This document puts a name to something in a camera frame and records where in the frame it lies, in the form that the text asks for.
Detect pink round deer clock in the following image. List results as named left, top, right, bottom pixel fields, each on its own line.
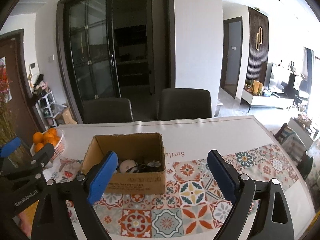
left=118, top=159, right=138, bottom=173

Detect black power adapter with cable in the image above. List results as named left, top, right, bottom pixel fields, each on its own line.
left=125, top=160, right=162, bottom=173

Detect dried flower branches in vase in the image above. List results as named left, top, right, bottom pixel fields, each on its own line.
left=1, top=93, right=30, bottom=167

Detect white basket of oranges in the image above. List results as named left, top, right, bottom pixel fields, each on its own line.
left=30, top=127, right=67, bottom=161

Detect brown cardboard box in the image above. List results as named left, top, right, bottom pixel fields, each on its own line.
left=81, top=133, right=166, bottom=194

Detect cardboard box on floor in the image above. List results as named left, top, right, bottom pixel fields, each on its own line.
left=55, top=107, right=78, bottom=125

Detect patterned tile tablecloth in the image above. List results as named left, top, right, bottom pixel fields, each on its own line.
left=44, top=116, right=315, bottom=239

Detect white shoe rack with clutter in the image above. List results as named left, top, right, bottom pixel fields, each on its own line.
left=28, top=74, right=59, bottom=128

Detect left dark dining chair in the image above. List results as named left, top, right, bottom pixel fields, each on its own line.
left=83, top=98, right=133, bottom=124

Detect dark dining chair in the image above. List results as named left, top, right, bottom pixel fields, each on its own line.
left=157, top=88, right=213, bottom=121
left=83, top=98, right=133, bottom=124

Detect white low tv cabinet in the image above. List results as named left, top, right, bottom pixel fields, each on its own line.
left=240, top=82, right=310, bottom=112

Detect right dark dining chair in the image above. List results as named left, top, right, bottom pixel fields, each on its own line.
left=157, top=88, right=213, bottom=121

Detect brown entrance door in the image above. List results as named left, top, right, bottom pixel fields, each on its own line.
left=1, top=29, right=44, bottom=146

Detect dark interior door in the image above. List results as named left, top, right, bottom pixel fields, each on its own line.
left=220, top=17, right=243, bottom=98

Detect dark glass door cabinet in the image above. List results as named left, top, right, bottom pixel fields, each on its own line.
left=56, top=0, right=170, bottom=123

